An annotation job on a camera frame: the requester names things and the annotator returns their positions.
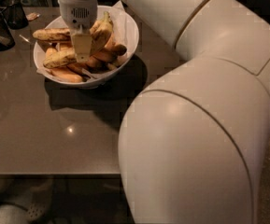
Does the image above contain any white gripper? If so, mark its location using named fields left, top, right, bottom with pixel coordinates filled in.
left=58, top=0, right=97, bottom=63

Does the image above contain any large spotted front banana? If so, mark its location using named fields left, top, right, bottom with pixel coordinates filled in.
left=43, top=11, right=113, bottom=68

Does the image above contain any large spotted banana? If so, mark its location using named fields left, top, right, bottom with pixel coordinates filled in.
left=33, top=28, right=70, bottom=42
left=43, top=11, right=113, bottom=68

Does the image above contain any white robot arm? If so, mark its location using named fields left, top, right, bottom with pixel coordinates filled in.
left=118, top=0, right=270, bottom=224

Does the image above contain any small orange banana centre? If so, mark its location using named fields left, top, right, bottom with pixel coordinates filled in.
left=84, top=56, right=103, bottom=69

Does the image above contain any small orange banana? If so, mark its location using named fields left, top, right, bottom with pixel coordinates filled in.
left=93, top=50, right=117, bottom=63
left=84, top=56, right=103, bottom=69
left=50, top=67, right=83, bottom=83

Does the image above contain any large spotted back banana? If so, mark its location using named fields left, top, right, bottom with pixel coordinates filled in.
left=33, top=28, right=70, bottom=42

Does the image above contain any small orange banana right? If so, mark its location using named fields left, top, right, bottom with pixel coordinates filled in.
left=93, top=50, right=117, bottom=63

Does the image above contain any small orange banana front left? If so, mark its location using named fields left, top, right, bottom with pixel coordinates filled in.
left=50, top=67, right=83, bottom=83

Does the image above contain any white paper bowl liner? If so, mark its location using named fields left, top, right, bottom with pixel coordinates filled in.
left=33, top=6, right=138, bottom=88

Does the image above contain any white bowl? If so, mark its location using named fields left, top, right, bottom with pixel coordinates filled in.
left=34, top=6, right=139, bottom=89

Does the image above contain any small wrapper on table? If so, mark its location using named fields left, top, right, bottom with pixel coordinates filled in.
left=26, top=12, right=40, bottom=21

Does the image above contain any black mesh pen cup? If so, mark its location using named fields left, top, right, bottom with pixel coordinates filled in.
left=0, top=0, right=28, bottom=30

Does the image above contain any white perforated clog shoe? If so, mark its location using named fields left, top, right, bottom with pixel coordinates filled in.
left=26, top=176, right=53, bottom=223

